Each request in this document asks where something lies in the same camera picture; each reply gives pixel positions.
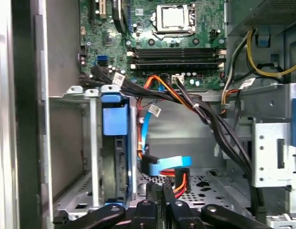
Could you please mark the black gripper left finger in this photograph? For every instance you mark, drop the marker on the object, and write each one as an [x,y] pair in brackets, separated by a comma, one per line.
[143,214]

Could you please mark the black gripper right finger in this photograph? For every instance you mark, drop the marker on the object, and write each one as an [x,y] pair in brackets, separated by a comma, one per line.
[183,214]

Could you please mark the hard disk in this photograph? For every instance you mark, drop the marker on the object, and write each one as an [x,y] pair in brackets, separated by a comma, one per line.
[114,121]

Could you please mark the metal optical drive cage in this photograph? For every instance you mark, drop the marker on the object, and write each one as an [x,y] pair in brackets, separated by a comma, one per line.
[269,143]

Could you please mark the green motherboard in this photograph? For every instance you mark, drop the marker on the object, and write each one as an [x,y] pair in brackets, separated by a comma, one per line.
[114,40]

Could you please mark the CPU socket with metal cover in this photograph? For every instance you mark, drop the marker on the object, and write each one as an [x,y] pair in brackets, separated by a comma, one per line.
[172,30]

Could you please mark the black open PC case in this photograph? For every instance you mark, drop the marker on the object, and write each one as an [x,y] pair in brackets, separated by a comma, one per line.
[64,47]

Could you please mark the silver CPU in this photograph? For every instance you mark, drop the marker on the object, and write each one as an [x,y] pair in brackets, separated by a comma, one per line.
[175,16]

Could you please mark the grey power supply unit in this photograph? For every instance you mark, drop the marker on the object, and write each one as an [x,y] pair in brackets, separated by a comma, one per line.
[269,14]

